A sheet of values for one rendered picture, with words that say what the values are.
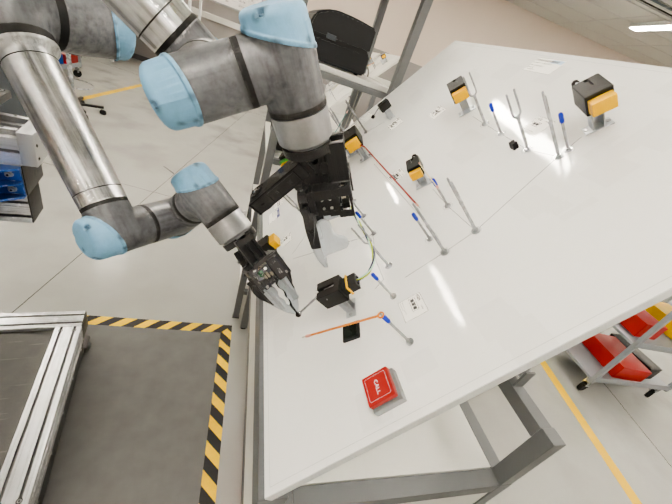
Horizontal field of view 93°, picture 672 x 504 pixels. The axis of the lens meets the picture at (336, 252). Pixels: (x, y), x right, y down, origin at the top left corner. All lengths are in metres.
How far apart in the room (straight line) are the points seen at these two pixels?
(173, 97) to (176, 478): 1.46
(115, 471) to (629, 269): 1.66
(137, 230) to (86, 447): 1.21
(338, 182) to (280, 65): 0.17
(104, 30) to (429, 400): 0.86
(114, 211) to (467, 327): 0.62
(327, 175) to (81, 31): 0.52
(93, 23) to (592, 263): 0.92
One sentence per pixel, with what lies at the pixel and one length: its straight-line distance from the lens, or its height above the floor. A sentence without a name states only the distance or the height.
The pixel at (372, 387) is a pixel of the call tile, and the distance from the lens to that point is 0.57.
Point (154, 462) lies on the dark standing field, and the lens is 1.67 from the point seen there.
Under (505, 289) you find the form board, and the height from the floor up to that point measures 1.30.
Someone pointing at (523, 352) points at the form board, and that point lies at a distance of 0.54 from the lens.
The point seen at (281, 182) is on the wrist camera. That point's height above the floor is 1.35.
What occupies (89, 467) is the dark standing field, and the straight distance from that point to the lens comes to 1.70.
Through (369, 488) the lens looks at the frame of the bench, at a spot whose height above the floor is 0.80.
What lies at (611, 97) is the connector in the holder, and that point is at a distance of 0.75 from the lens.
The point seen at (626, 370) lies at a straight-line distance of 3.33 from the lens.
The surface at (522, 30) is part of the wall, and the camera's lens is 8.95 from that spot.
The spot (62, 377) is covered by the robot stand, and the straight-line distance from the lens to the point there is 1.64.
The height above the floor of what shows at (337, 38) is 1.56.
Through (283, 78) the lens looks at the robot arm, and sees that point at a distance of 0.40.
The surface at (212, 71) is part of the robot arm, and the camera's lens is 0.40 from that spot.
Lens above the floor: 1.54
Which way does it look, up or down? 31 degrees down
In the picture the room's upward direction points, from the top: 21 degrees clockwise
